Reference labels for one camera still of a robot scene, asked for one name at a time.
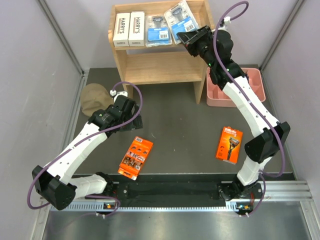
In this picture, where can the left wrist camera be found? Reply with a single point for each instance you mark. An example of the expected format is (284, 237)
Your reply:
(114, 94)

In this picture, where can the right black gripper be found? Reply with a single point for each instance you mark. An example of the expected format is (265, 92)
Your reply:
(187, 38)

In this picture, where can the orange razor blade cartridge box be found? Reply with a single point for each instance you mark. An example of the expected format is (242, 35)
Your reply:
(135, 157)

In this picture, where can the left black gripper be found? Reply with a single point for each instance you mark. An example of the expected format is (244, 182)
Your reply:
(135, 124)

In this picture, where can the blue razor blister pack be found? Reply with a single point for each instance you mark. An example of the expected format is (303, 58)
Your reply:
(180, 18)
(157, 32)

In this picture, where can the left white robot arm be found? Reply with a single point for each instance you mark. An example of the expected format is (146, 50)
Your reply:
(55, 181)

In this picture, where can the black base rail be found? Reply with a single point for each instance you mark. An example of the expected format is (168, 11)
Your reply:
(168, 190)

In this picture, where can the white Harry's box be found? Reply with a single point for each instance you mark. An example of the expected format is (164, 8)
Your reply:
(121, 30)
(136, 36)

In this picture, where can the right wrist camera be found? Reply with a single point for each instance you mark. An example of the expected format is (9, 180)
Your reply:
(223, 25)

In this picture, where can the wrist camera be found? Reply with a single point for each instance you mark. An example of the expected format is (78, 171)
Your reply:
(223, 25)
(114, 94)

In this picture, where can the beige cap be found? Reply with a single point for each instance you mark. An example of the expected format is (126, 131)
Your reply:
(94, 97)

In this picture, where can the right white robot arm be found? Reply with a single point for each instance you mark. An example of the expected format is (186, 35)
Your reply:
(269, 134)

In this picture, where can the grey slotted cable duct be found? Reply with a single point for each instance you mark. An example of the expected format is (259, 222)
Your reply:
(109, 206)

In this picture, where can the wooden two-tier shelf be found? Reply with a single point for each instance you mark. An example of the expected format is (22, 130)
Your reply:
(168, 64)

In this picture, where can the pink compartment organizer tray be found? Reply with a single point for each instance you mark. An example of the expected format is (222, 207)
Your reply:
(216, 98)

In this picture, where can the orange Gillette razor box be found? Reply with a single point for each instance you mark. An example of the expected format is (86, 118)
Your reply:
(229, 145)

